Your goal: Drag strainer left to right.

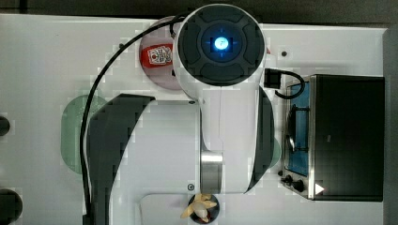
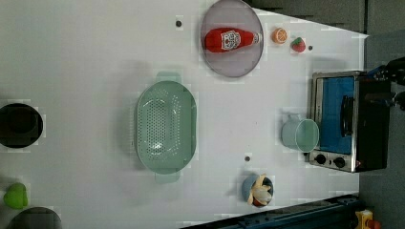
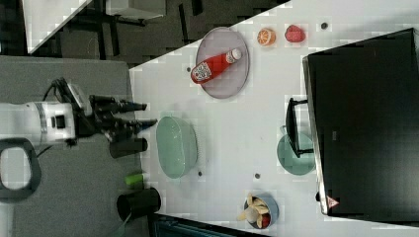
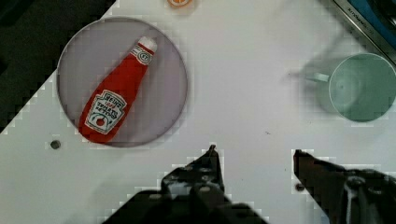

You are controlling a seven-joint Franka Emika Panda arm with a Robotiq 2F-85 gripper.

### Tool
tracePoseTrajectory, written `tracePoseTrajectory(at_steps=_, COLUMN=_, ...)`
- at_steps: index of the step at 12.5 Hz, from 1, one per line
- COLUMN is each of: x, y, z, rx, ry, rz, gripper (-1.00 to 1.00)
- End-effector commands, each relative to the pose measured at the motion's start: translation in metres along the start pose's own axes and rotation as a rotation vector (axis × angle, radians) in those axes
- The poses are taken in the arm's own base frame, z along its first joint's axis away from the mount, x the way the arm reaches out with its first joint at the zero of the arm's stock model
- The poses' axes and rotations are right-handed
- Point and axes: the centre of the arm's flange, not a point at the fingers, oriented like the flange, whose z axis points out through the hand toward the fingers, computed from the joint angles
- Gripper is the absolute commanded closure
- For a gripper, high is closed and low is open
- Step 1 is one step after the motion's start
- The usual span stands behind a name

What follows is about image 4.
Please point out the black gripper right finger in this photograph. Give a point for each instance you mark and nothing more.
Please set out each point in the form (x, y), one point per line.
(347, 196)

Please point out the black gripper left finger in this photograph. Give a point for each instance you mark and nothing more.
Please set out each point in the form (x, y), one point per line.
(193, 194)

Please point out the green plastic mug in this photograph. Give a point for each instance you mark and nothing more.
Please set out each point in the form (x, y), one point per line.
(360, 88)

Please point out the red ketchup bottle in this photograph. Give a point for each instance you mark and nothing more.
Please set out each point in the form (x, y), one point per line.
(113, 98)

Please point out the grey round plate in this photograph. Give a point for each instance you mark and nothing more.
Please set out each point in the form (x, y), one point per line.
(96, 49)

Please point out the silver toaster oven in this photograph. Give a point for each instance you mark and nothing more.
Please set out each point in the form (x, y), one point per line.
(375, 20)

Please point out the toy orange slice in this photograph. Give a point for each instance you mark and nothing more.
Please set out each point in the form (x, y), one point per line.
(178, 3)

